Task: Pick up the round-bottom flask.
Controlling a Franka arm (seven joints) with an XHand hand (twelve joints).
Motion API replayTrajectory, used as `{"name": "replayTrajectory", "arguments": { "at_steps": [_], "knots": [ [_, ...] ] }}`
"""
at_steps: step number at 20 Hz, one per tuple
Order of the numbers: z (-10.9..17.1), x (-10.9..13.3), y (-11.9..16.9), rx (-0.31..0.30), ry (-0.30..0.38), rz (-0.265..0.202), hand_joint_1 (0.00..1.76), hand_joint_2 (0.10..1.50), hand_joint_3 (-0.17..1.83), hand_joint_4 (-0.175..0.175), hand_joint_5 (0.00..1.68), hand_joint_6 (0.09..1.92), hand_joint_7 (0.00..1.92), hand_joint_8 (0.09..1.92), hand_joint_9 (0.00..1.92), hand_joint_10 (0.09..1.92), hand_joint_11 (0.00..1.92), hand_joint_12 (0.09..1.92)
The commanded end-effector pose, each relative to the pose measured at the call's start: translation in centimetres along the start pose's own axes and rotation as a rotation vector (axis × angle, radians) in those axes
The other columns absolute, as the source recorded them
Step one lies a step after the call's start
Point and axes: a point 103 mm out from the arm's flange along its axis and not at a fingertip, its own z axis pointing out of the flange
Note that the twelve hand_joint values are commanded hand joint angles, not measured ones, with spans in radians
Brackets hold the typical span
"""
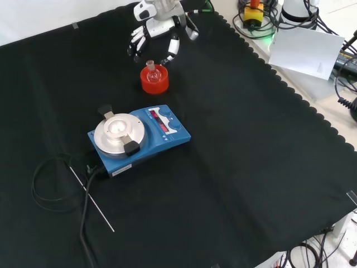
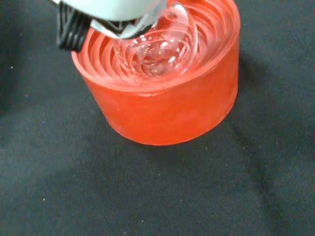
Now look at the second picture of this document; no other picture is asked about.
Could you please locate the black bench cloth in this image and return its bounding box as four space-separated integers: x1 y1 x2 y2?
0 0 315 236

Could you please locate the red ribbed flask stand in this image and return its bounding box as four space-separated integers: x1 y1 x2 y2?
70 0 241 146

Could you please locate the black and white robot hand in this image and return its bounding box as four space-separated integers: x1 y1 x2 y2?
48 0 168 53

